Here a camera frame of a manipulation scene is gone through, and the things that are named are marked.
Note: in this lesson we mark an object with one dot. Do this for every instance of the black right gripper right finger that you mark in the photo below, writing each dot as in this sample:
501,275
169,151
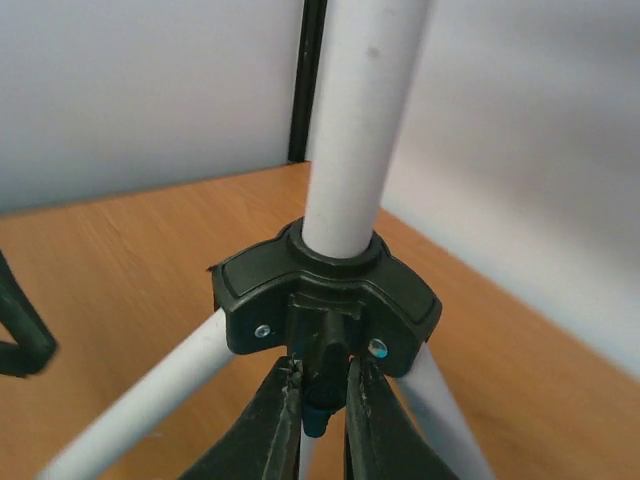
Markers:
381,442

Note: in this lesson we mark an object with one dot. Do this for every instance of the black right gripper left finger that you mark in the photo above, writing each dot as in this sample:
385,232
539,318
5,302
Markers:
264,442

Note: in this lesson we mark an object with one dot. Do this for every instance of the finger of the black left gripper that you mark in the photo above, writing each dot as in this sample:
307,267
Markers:
34,345

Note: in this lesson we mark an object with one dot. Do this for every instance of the white tripod music stand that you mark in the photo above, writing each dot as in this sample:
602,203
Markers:
326,287

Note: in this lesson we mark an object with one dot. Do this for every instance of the black aluminium frame post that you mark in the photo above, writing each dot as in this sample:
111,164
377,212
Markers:
311,34

